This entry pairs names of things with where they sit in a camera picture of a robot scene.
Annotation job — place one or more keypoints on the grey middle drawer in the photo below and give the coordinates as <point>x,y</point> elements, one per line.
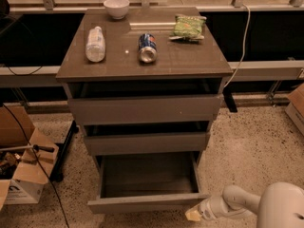
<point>139,138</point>

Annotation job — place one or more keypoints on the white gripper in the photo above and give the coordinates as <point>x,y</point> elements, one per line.
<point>205,206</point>

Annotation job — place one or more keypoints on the grey top drawer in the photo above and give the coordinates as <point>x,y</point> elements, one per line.
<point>145,101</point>

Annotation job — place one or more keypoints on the black-tipped tool handle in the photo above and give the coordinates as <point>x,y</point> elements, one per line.
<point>34,147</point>

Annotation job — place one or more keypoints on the green chip bag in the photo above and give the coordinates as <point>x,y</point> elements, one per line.
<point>188,28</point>

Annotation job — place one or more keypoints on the blue soda can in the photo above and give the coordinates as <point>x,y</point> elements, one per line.
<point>147,48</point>

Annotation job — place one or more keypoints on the white ceramic bowl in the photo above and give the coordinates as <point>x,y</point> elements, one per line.
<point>117,9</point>

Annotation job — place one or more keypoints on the cardboard box right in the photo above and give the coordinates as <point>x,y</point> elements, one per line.
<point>295,108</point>

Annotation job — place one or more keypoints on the open cardboard box left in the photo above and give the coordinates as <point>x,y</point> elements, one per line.
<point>24,173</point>

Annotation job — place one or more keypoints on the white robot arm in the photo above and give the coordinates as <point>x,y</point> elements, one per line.
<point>281,205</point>

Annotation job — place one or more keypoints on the black stand leg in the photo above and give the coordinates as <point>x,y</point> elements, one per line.
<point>57,172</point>

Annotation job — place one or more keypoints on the grey drawer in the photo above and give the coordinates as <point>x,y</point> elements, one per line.
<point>139,138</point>
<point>145,101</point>
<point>147,182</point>

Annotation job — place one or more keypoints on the grey drawer cabinet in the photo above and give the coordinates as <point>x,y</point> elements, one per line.
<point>175,60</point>

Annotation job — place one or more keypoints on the grey bottom drawer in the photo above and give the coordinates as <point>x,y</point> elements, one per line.
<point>147,182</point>

